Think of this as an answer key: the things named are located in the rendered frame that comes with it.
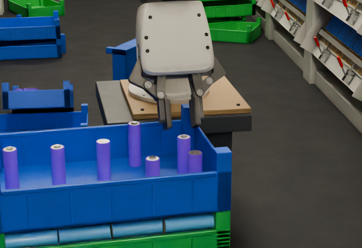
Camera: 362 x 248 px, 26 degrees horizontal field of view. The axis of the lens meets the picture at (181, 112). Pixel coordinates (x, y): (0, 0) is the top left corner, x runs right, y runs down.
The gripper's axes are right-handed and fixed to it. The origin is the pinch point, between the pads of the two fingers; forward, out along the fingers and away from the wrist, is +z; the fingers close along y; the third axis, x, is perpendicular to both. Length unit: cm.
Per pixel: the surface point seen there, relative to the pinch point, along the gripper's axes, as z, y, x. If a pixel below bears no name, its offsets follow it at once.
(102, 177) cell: 7.7, 11.2, -0.6
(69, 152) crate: 3.4, 14.6, -10.1
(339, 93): -17, -85, -141
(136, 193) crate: 10.1, 8.2, 8.3
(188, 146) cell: 4.6, -0.4, 0.9
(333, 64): -27, -84, -141
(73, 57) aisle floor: -49, -4, -221
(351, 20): -36, -81, -116
